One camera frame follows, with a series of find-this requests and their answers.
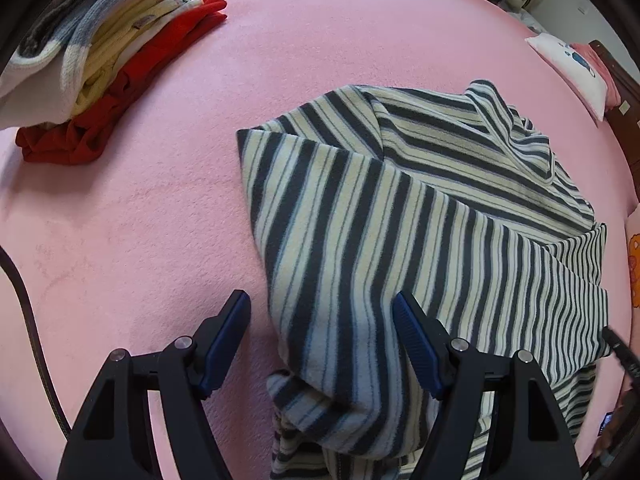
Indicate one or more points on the pink pillow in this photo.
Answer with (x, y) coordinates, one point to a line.
(602, 72)

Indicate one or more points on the dark wooden headboard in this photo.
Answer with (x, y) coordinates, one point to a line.
(625, 110)

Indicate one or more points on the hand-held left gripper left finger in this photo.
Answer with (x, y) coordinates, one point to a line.
(225, 345)

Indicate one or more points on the white pillow with blue print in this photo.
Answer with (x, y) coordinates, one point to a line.
(575, 67)

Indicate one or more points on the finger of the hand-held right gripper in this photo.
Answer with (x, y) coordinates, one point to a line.
(622, 352)

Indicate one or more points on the folded red garment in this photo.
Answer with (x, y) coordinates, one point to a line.
(90, 125)

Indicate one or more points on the striped long-sleeve shirt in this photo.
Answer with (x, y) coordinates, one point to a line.
(350, 200)

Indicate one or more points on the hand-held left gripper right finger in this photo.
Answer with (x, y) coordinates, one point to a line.
(417, 345)

